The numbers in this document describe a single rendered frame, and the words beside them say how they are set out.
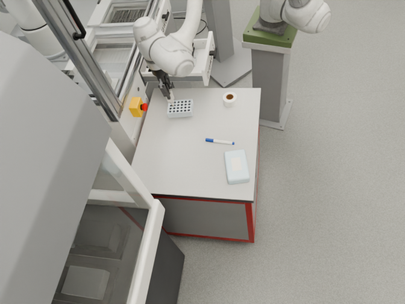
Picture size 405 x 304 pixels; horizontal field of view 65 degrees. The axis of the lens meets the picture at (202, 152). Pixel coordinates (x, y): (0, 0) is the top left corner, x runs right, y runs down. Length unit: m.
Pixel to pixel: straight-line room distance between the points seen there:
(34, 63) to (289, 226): 1.74
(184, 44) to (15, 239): 0.82
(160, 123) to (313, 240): 1.16
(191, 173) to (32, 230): 0.89
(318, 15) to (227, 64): 1.33
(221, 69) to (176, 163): 1.52
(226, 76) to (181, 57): 1.66
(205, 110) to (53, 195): 1.07
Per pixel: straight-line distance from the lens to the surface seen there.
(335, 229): 2.14
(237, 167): 1.35
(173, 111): 1.61
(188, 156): 1.46
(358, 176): 2.32
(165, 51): 1.17
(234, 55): 2.95
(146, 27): 1.25
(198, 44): 1.80
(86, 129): 0.75
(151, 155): 1.52
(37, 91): 0.69
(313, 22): 1.69
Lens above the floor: 1.99
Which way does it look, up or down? 57 degrees down
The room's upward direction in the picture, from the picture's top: 17 degrees counter-clockwise
